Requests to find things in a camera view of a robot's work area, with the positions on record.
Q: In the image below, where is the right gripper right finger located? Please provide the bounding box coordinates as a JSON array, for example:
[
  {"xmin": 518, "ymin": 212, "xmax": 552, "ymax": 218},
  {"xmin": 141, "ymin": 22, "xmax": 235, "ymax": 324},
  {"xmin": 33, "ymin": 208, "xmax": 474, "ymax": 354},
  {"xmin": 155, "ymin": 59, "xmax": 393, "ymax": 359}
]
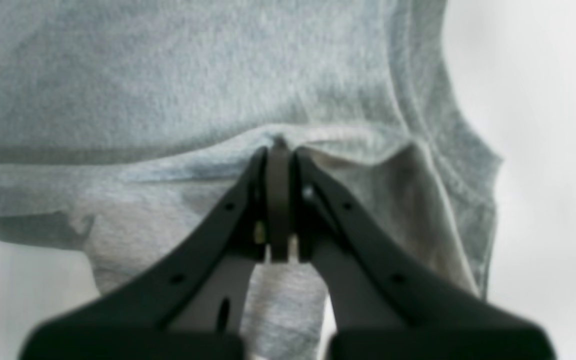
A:
[{"xmin": 294, "ymin": 150, "xmax": 556, "ymax": 360}]

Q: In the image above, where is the grey t-shirt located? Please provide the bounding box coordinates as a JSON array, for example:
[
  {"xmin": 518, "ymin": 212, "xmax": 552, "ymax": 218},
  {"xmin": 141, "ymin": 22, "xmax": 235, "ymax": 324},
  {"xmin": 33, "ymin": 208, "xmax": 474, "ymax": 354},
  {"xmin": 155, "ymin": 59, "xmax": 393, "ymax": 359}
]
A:
[{"xmin": 0, "ymin": 0, "xmax": 501, "ymax": 360}]

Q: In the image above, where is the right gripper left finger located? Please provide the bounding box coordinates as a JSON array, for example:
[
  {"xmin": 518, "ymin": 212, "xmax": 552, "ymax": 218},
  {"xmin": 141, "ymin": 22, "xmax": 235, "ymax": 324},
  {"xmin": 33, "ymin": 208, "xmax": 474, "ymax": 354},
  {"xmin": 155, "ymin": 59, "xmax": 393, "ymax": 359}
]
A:
[{"xmin": 22, "ymin": 145, "xmax": 293, "ymax": 360}]

